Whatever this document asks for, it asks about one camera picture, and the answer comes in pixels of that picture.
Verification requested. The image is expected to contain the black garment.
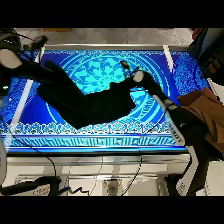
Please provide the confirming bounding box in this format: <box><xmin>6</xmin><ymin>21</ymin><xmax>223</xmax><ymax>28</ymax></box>
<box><xmin>36</xmin><ymin>61</ymin><xmax>138</xmax><ymax>131</ymax></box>

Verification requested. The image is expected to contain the heap of clothes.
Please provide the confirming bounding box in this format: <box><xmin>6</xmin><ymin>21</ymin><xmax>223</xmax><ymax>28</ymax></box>
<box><xmin>188</xmin><ymin>28</ymin><xmax>224</xmax><ymax>80</ymax></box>

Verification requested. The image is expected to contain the brown garment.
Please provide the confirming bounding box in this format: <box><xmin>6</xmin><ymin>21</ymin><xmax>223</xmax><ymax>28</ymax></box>
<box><xmin>176</xmin><ymin>87</ymin><xmax>224</xmax><ymax>158</ymax></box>

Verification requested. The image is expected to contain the black cable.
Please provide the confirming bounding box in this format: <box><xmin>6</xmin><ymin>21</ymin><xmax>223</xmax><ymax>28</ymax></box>
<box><xmin>59</xmin><ymin>186</ymin><xmax>91</xmax><ymax>197</ymax></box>
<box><xmin>119</xmin><ymin>113</ymin><xmax>169</xmax><ymax>196</ymax></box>
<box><xmin>6</xmin><ymin>133</ymin><xmax>58</xmax><ymax>181</ymax></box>

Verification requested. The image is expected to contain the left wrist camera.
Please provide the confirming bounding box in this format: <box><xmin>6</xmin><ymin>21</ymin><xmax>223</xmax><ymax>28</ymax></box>
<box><xmin>31</xmin><ymin>34</ymin><xmax>49</xmax><ymax>51</ymax></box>

